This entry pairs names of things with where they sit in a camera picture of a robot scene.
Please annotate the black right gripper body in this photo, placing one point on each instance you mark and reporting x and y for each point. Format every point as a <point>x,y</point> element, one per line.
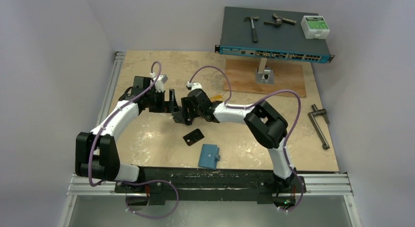
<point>187,109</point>

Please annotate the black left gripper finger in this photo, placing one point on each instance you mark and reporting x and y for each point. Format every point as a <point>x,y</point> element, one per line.
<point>182,117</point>
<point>172,103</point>

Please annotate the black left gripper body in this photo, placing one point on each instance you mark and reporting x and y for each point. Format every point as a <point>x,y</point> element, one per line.
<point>155,102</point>

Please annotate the blue leather card holder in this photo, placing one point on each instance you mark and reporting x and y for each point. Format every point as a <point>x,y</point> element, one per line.
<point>209,156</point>

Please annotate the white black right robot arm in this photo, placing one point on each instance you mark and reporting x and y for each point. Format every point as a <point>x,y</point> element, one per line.
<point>268,126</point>

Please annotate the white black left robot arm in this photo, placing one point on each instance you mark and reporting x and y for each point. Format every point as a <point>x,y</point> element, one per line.
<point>96,154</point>

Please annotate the orange credit card stack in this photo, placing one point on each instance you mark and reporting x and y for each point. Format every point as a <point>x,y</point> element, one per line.
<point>216,98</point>

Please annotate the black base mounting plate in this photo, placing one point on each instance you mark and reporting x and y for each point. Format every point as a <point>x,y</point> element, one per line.
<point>163,184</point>

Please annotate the plywood board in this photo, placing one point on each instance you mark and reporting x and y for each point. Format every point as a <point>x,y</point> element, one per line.
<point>241,74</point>

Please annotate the small grey hammer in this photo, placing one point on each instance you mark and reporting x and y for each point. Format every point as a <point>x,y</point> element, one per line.
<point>253,29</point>

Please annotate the dark metal clamp tool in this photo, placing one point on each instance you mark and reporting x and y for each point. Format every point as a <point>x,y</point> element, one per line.
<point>278,21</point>

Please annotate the white green electrical box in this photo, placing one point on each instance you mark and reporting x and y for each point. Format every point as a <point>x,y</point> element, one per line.
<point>315,27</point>

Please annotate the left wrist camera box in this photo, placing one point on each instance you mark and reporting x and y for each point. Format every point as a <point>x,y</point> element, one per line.
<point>159,83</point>

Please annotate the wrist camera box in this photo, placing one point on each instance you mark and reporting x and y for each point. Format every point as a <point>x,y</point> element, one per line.
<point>193,86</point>
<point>159,83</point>

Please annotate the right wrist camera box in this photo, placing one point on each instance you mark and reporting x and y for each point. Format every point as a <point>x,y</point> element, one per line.
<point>193,86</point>

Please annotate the metal stand post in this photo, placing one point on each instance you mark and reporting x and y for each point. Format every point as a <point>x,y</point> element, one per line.
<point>264,74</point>

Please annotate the blue network switch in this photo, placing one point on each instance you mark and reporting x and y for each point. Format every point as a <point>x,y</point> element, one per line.
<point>286,42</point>

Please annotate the grey metal crank handle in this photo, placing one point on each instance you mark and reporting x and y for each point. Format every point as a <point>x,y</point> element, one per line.
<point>312,116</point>

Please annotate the aluminium frame rail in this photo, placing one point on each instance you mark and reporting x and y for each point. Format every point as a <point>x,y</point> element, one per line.
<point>156,140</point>

